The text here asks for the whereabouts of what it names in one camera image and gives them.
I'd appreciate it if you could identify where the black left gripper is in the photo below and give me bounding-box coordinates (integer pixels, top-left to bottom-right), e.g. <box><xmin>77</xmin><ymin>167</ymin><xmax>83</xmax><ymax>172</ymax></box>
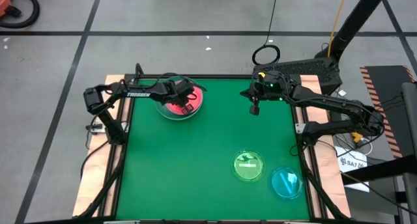
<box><xmin>162</xmin><ymin>79</ymin><xmax>197</xmax><ymax>117</ymax></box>

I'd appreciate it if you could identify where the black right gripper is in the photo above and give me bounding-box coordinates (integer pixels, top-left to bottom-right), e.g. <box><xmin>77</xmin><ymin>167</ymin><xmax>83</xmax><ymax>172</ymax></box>
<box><xmin>240</xmin><ymin>71</ymin><xmax>294</xmax><ymax>117</ymax></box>

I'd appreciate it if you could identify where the opaque pink plate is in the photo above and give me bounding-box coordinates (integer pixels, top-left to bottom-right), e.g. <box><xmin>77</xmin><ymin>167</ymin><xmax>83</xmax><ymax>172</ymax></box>
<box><xmin>162</xmin><ymin>79</ymin><xmax>203</xmax><ymax>117</ymax></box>

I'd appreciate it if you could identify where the transparent green plate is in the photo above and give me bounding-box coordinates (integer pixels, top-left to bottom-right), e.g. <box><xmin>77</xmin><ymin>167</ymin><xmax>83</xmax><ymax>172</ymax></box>
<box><xmin>231</xmin><ymin>148</ymin><xmax>266</xmax><ymax>183</ymax></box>

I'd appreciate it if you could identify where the transparent blue plate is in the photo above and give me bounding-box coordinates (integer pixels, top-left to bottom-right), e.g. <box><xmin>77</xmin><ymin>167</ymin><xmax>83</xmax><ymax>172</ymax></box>
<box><xmin>268</xmin><ymin>167</ymin><xmax>304</xmax><ymax>201</ymax></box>

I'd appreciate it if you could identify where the large light green plate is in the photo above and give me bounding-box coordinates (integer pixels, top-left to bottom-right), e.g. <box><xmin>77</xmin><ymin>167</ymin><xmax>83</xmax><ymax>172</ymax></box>
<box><xmin>154</xmin><ymin>76</ymin><xmax>204</xmax><ymax>121</ymax></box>

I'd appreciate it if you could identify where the black perforated computer case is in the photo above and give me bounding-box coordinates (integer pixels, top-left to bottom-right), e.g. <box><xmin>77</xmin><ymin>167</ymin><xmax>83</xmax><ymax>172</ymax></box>
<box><xmin>253</xmin><ymin>57</ymin><xmax>343</xmax><ymax>100</ymax></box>

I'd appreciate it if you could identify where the green table mat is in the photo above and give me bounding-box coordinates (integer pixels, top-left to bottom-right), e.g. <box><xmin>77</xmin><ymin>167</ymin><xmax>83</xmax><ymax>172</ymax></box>
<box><xmin>115</xmin><ymin>77</ymin><xmax>311</xmax><ymax>220</ymax></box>

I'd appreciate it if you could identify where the small grey connector box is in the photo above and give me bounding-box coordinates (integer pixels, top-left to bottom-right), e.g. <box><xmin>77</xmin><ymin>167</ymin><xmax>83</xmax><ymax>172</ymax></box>
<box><xmin>85</xmin><ymin>122</ymin><xmax>107</xmax><ymax>135</ymax></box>

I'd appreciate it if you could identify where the white printed paper sheet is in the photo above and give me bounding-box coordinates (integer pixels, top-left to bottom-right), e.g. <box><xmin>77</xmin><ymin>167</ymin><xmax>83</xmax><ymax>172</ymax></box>
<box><xmin>335</xmin><ymin>145</ymin><xmax>371</xmax><ymax>193</ymax></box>

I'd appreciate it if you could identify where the thick black pole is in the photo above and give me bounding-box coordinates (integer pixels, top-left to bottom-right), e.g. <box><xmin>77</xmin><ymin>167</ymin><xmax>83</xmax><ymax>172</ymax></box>
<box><xmin>314</xmin><ymin>0</ymin><xmax>391</xmax><ymax>64</ymax></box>

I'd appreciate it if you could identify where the black hazard-striped platform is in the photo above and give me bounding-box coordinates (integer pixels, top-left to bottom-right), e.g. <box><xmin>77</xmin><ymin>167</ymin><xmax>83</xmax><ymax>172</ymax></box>
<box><xmin>360</xmin><ymin>65</ymin><xmax>417</xmax><ymax>160</ymax></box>

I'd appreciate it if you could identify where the black diagonal beam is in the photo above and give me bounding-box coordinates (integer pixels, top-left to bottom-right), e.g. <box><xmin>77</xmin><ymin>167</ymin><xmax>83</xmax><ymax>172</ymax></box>
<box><xmin>341</xmin><ymin>154</ymin><xmax>417</xmax><ymax>186</ymax></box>

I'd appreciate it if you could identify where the orange vacuum cleaner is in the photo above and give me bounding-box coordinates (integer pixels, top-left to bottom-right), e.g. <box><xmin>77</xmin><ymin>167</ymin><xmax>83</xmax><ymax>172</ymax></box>
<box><xmin>0</xmin><ymin>0</ymin><xmax>16</xmax><ymax>18</ymax></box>

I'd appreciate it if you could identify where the black metal table frame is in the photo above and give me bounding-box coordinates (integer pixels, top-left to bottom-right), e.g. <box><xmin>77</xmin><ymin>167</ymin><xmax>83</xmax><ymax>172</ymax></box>
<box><xmin>73</xmin><ymin>63</ymin><xmax>351</xmax><ymax>224</ymax></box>

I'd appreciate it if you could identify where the black coiled floor cable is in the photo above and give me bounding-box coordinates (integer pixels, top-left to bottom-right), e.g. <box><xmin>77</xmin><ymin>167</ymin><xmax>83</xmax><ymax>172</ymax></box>
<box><xmin>252</xmin><ymin>0</ymin><xmax>281</xmax><ymax>66</ymax></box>

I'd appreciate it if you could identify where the yellow floor cable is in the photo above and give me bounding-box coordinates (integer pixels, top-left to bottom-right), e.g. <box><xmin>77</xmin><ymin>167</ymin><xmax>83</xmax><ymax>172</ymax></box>
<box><xmin>327</xmin><ymin>0</ymin><xmax>349</xmax><ymax>58</ymax></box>

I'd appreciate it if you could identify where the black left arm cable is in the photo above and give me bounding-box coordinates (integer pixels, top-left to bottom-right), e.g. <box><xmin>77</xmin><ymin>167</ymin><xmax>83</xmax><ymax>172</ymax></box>
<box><xmin>79</xmin><ymin>141</ymin><xmax>110</xmax><ymax>180</ymax></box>

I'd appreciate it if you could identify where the grey metal post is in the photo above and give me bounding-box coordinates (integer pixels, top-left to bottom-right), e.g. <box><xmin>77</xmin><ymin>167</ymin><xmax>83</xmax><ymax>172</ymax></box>
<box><xmin>401</xmin><ymin>82</ymin><xmax>417</xmax><ymax>224</ymax></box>

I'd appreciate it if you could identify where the black vacuum hose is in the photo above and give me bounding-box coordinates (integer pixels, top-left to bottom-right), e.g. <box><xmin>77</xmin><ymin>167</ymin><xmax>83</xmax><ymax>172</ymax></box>
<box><xmin>0</xmin><ymin>0</ymin><xmax>40</xmax><ymax>29</ymax></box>

